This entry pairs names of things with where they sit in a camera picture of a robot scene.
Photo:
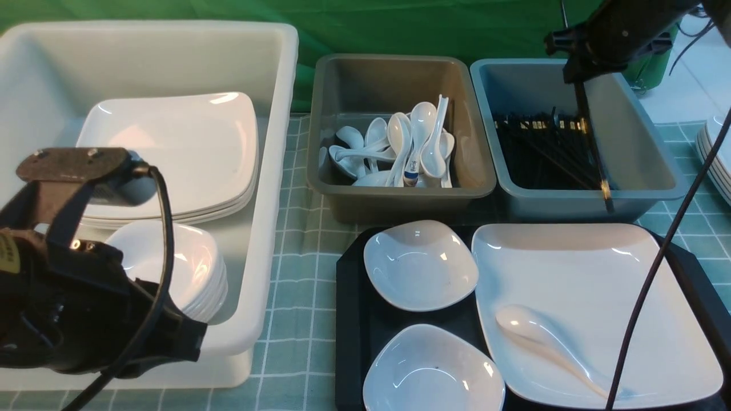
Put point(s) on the pile of white soup spoons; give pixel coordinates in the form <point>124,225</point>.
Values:
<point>406,150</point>

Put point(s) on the small white bowl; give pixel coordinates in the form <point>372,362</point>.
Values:
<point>427,368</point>
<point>420,266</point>

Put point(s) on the stack of small white bowls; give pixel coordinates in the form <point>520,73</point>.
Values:
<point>199,280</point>

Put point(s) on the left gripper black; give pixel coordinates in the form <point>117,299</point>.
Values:
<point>71,311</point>

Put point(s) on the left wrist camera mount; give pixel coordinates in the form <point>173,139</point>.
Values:
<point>60,183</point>

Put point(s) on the black chopstick gold band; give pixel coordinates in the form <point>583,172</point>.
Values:
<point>587,129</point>

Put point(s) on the large white plastic tub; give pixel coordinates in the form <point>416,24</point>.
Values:
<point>54,73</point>

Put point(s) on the stack of white plates right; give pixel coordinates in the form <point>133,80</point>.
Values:
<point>719,172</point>

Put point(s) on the grey-brown plastic spoon bin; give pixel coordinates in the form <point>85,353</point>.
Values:
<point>353,89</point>

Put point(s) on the pile of black chopsticks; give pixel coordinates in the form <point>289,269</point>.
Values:
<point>546,151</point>

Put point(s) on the green backdrop cloth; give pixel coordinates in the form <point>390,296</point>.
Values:
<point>466,30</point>

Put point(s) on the blue-grey plastic chopstick bin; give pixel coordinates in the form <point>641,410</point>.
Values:
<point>641,170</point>

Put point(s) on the black plastic serving tray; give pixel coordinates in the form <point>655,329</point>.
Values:
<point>365,322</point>

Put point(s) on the large white square plate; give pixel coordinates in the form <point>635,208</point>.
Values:
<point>585,279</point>

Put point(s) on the white ceramic soup spoon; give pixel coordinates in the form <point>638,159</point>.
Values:
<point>536,332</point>

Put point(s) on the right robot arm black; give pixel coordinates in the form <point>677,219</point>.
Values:
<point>621,32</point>

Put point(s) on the stack of white square plates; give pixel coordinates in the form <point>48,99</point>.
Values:
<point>206,146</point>

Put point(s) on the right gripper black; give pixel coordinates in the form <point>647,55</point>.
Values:
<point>581,64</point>

